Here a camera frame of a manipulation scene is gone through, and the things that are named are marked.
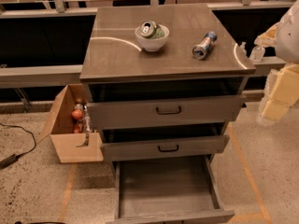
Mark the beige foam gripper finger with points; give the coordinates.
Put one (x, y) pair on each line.
(268, 38)
(281, 92)

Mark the green soda can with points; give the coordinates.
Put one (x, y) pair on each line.
(151, 30)

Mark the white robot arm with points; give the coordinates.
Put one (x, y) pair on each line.
(287, 46)

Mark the blue silver energy drink can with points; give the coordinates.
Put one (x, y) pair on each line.
(201, 50)

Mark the white ceramic bowl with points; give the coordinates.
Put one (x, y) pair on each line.
(151, 44)

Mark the middle grey drawer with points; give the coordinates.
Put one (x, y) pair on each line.
(167, 148)

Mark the grey metal drawer cabinet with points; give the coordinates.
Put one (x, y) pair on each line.
(117, 69)

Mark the bottom open grey drawer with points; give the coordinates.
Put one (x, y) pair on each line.
(179, 190)

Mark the top grey drawer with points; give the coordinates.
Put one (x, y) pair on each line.
(165, 112)

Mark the orange fruit in box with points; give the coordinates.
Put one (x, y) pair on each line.
(77, 114)

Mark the open cardboard box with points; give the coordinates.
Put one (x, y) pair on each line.
(59, 127)

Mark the grey metal rail frame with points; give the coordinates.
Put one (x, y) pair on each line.
(62, 74)

